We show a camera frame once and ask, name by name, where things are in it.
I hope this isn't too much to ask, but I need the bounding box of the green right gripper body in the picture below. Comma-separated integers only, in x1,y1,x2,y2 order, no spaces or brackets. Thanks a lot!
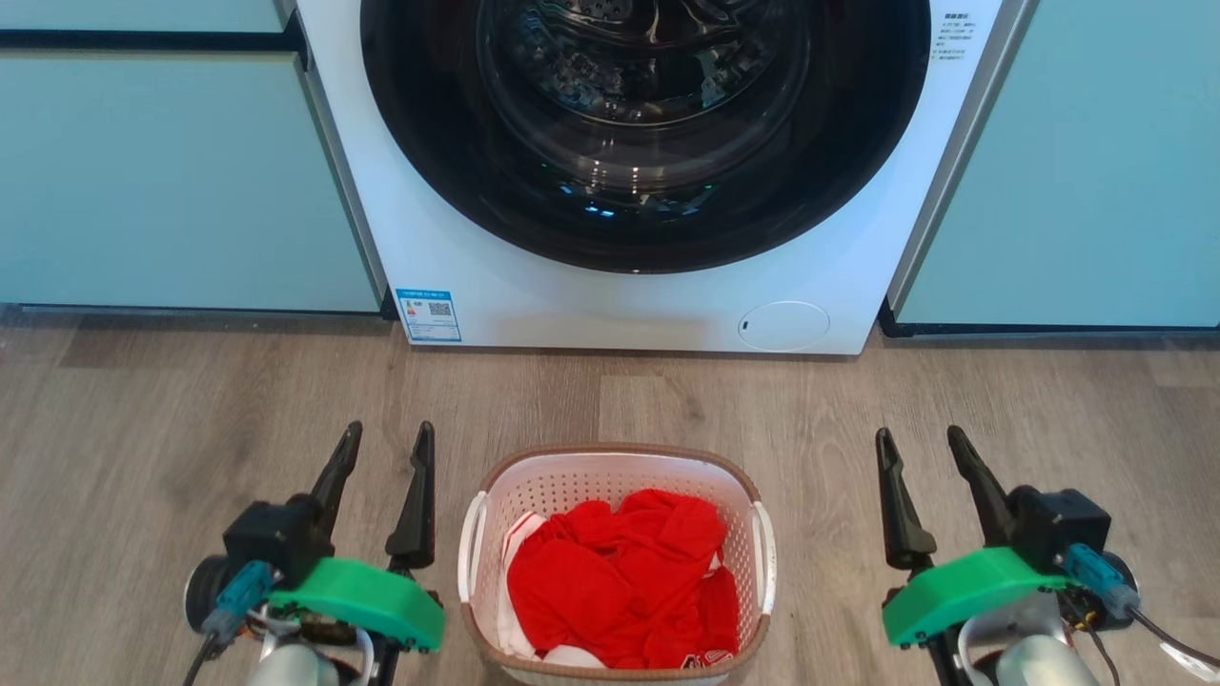
881,547,1070,686

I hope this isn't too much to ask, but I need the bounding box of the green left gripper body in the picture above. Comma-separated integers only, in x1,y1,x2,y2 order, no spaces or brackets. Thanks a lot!
267,556,446,686

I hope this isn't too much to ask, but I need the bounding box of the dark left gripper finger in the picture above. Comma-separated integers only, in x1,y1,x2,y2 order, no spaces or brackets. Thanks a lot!
385,420,437,574
307,420,364,550

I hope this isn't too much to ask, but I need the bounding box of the white perforated laundry basket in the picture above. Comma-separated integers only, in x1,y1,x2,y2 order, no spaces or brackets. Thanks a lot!
457,443,778,686

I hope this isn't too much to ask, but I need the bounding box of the blue energy label sticker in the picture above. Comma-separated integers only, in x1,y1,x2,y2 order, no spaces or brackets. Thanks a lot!
396,289,463,345

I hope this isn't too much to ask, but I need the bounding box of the red garment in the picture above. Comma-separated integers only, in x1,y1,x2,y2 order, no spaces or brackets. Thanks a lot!
506,489,741,670

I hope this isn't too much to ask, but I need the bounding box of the black cabinet plinth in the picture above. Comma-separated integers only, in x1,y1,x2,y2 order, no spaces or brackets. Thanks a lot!
878,297,1220,339

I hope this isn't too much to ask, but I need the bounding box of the round white filter cover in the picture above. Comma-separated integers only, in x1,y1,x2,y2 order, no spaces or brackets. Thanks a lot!
738,301,831,353

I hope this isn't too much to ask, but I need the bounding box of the white front-load washing machine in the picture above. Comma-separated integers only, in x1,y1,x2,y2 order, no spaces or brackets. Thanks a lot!
295,0,1035,356

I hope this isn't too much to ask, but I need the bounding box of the pale green cabinet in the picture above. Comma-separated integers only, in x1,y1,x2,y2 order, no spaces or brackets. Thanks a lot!
891,0,1220,330
0,0,387,313

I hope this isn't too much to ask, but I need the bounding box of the dark round washer door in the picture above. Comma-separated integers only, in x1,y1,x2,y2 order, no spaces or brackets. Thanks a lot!
359,0,932,275

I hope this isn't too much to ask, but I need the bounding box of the printed text label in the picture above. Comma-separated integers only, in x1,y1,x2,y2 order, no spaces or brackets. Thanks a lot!
932,10,975,64

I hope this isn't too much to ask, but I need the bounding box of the blue cable connector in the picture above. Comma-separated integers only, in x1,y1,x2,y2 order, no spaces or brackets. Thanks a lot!
202,560,277,644
1063,543,1142,615

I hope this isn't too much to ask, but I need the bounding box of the thin black cable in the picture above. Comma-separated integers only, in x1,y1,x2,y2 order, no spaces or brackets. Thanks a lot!
1129,610,1220,673
181,634,225,686

